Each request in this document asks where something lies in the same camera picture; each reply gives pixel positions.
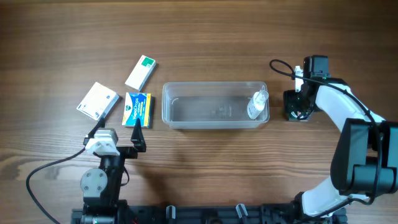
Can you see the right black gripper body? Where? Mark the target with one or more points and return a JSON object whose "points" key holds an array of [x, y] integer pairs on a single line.
{"points": [[296, 106]]}

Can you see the white box green corner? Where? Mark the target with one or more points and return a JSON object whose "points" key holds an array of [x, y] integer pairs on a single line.
{"points": [[141, 72]]}

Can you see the blue yellow VapoDrops box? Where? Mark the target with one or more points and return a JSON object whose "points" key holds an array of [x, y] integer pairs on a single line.
{"points": [[138, 106]]}

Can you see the clear spray bottle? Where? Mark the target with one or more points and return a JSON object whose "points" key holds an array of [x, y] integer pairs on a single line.
{"points": [[257, 104]]}

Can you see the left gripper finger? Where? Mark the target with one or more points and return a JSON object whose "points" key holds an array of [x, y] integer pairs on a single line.
{"points": [[137, 137], [100, 124]]}

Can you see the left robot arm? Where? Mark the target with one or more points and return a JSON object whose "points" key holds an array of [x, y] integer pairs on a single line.
{"points": [[101, 186]]}

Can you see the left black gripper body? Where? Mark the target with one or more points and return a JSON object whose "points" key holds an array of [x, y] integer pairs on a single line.
{"points": [[123, 150]]}

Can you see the clear plastic container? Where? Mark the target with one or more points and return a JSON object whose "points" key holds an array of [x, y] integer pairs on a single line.
{"points": [[211, 105]]}

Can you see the white medicine box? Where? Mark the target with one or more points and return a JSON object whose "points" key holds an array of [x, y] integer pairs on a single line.
{"points": [[98, 102]]}

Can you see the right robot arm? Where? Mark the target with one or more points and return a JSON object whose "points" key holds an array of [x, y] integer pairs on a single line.
{"points": [[364, 165]]}

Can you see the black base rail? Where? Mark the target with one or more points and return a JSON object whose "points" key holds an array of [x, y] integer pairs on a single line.
{"points": [[265, 214]]}

